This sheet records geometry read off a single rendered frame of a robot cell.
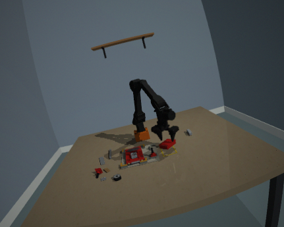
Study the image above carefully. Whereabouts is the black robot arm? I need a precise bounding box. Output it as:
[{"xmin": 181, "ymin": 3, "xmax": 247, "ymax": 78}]
[{"xmin": 129, "ymin": 78, "xmax": 175, "ymax": 134}]

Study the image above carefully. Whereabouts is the black toy tyre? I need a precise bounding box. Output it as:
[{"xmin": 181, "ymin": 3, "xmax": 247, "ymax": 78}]
[{"xmin": 113, "ymin": 174, "xmax": 121, "ymax": 181}]

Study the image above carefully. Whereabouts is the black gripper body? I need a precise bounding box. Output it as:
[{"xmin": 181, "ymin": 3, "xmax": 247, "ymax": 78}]
[{"xmin": 151, "ymin": 119, "xmax": 179, "ymax": 134}]

